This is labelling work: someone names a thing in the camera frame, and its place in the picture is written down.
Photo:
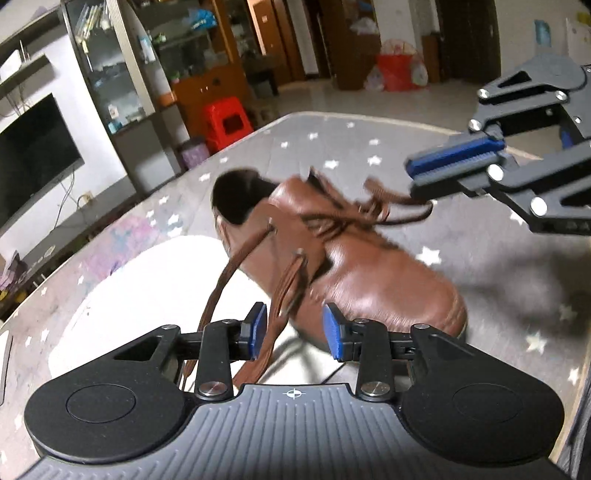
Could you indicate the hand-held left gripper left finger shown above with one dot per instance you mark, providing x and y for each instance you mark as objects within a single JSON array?
[{"x": 258, "y": 330}]

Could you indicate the red bucket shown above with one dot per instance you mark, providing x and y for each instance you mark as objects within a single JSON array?
[{"x": 396, "y": 71}]

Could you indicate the white sheet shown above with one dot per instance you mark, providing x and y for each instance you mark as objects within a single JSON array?
[{"x": 152, "y": 286}]

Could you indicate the red plastic stool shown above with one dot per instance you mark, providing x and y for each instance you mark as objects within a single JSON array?
[{"x": 226, "y": 122}]

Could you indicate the purple box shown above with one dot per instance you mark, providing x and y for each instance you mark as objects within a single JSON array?
[{"x": 193, "y": 154}]

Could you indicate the black television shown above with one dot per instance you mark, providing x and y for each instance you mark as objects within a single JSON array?
[{"x": 32, "y": 157}]

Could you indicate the grey star-printed tablecloth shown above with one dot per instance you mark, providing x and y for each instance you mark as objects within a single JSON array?
[{"x": 485, "y": 277}]

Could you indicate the orange wooden cabinet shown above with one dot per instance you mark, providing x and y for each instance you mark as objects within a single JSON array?
[{"x": 203, "y": 87}]

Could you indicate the dark low stool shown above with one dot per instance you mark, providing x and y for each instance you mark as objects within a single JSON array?
[{"x": 262, "y": 81}]

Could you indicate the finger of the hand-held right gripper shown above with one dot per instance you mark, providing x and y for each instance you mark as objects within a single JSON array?
[
  {"x": 455, "y": 156},
  {"x": 503, "y": 182}
]

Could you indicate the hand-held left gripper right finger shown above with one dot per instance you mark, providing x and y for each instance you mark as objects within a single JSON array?
[{"x": 333, "y": 334}]

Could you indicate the glass display cabinet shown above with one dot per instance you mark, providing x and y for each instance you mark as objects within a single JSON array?
[{"x": 115, "y": 60}]

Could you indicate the brown leather shoe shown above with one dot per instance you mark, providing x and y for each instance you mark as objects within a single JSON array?
[
  {"x": 369, "y": 272},
  {"x": 286, "y": 286}
]

